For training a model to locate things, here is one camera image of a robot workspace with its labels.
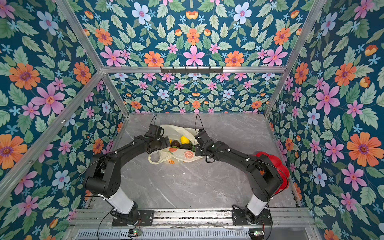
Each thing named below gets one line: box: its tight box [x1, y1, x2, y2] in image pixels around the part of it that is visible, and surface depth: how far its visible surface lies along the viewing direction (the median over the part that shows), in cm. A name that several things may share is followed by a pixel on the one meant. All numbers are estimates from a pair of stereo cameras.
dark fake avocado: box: [180, 143, 193, 150], surface depth 98 cm
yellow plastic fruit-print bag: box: [148, 124, 203, 165], surface depth 89 cm
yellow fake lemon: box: [180, 135, 190, 144], surface depth 100 cm
